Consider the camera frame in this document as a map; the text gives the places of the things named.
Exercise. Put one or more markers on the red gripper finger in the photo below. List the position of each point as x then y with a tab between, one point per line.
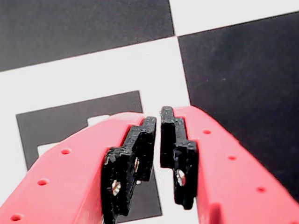
233	182
70	177

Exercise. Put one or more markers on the black white marker checkerboard mat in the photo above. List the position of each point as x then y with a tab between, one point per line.
93	58

